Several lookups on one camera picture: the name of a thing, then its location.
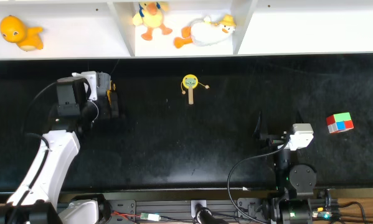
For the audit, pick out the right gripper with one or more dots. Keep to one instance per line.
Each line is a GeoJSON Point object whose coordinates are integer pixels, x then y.
{"type": "Point", "coordinates": [271, 138]}

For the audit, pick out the many-coloured puzzle cube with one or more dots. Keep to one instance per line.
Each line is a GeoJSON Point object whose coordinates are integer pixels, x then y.
{"type": "Point", "coordinates": [340, 123]}

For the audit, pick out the yellow rattle drum toy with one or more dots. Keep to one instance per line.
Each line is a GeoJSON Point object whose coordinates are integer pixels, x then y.
{"type": "Point", "coordinates": [190, 83]}

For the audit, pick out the grey and yellow toy truck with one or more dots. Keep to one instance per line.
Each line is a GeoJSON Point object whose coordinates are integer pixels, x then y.
{"type": "Point", "coordinates": [103, 81]}

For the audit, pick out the orange rubber dinosaur toy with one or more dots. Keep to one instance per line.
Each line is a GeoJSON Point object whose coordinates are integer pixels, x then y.
{"type": "Point", "coordinates": [16, 31]}

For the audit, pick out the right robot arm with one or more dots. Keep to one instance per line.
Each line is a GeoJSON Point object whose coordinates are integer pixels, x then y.
{"type": "Point", "coordinates": [302, 179]}

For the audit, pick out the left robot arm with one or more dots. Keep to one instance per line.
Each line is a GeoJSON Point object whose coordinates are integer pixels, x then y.
{"type": "Point", "coordinates": [53, 161]}

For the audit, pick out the white plush duck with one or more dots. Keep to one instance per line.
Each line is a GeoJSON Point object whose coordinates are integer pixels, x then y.
{"type": "Point", "coordinates": [206, 32]}

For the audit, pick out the yellow plush duck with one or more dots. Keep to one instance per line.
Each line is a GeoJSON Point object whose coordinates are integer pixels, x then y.
{"type": "Point", "coordinates": [152, 19]}

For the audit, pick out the white shelf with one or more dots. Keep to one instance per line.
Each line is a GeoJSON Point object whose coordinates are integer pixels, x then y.
{"type": "Point", "coordinates": [80, 37]}

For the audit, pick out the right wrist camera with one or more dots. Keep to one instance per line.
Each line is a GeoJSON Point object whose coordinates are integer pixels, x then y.
{"type": "Point", "coordinates": [301, 135]}

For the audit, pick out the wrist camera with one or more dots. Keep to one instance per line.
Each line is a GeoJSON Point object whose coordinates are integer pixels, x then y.
{"type": "Point", "coordinates": [301, 135]}
{"type": "Point", "coordinates": [91, 82]}

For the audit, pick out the mounting rail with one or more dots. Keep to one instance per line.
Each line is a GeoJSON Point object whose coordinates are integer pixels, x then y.
{"type": "Point", "coordinates": [173, 208]}

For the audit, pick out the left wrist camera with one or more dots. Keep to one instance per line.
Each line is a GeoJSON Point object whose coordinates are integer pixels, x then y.
{"type": "Point", "coordinates": [91, 82]}

